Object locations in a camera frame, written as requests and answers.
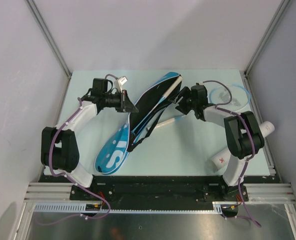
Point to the white shuttlecock tube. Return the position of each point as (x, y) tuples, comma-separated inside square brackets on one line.
[(240, 144)]

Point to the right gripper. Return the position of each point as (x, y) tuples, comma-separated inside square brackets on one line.
[(185, 92)]

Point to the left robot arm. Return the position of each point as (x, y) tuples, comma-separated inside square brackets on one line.
[(59, 148)]

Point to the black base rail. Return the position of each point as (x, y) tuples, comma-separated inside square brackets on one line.
[(144, 195)]

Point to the aluminium frame post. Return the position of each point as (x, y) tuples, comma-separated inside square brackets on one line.
[(268, 34), (41, 23)]

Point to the blue racket bag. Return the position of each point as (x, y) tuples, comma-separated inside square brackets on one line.
[(139, 125)]

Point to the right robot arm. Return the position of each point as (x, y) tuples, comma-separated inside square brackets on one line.
[(233, 176)]

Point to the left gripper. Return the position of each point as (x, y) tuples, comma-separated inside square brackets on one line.
[(125, 104)]

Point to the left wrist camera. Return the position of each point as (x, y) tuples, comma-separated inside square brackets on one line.
[(119, 83)]

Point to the left aluminium frame post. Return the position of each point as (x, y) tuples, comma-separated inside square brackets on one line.
[(41, 23)]

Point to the right aluminium frame post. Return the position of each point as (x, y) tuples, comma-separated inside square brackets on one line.
[(268, 34)]

